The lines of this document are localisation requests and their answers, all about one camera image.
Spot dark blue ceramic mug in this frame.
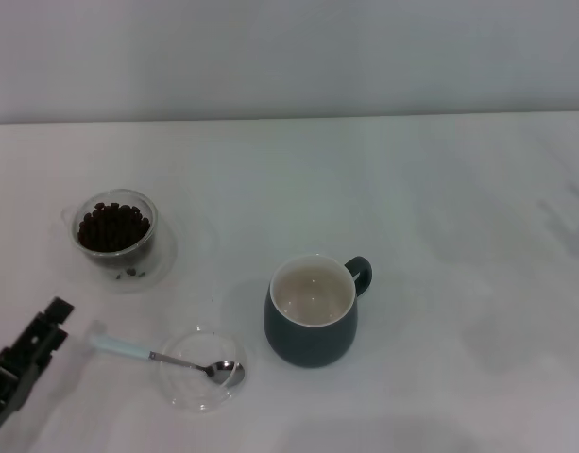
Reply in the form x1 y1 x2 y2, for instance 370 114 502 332
263 254 374 367

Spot double-wall glass cup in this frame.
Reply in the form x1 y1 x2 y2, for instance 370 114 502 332
60 188 179 294

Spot clear glass saucer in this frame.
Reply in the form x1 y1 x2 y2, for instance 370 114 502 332
157 324 258 414

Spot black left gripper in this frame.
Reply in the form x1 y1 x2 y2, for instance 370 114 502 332
0 295 76 426

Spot light blue handled metal spoon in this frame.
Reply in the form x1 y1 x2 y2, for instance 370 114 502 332
88 329 247 386

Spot coffee beans heap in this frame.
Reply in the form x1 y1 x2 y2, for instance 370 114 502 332
77 201 152 255

